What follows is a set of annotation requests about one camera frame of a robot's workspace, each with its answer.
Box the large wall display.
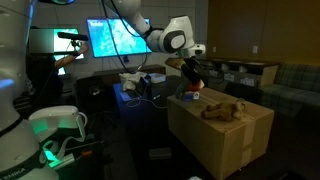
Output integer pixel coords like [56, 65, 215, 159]
[87, 18, 153, 58]

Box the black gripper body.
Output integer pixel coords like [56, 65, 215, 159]
[180, 57, 203, 81]

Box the orange-handled screwdriver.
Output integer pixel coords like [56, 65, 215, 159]
[73, 149, 94, 158]

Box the black rectangular case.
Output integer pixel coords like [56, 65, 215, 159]
[148, 147, 173, 161]

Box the large cardboard box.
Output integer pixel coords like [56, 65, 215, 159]
[167, 87, 276, 180]

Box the green plaid sofa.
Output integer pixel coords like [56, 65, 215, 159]
[258, 63, 320, 118]

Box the small pale box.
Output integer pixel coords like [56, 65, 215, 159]
[148, 73, 167, 85]

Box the brown plush toy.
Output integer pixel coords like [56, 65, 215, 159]
[201, 99, 248, 122]

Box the operator hand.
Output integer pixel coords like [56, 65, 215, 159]
[77, 43, 90, 56]

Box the flat pale sheet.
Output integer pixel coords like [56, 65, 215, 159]
[119, 92, 133, 102]

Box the blue sponge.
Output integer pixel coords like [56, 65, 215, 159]
[181, 92, 198, 102]

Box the wooden cubby shelf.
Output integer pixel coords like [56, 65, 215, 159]
[201, 57, 280, 88]

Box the black camera on stand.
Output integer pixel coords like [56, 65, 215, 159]
[56, 31, 90, 57]

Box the white crumpled bundle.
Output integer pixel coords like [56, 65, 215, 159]
[119, 71, 148, 92]

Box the thin white cable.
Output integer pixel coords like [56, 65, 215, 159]
[125, 94, 169, 110]

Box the black bulky chair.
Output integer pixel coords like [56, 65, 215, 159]
[74, 75, 113, 113]

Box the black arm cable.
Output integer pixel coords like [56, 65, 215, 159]
[99, 0, 225, 84]

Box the wide computer monitor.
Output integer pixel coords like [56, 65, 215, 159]
[29, 27, 86, 63]

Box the operator forearm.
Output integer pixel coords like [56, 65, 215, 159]
[54, 52, 81, 70]

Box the seated person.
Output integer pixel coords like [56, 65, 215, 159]
[25, 53, 66, 109]

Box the red plush ball with tag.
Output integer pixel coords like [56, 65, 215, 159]
[187, 79, 206, 100]

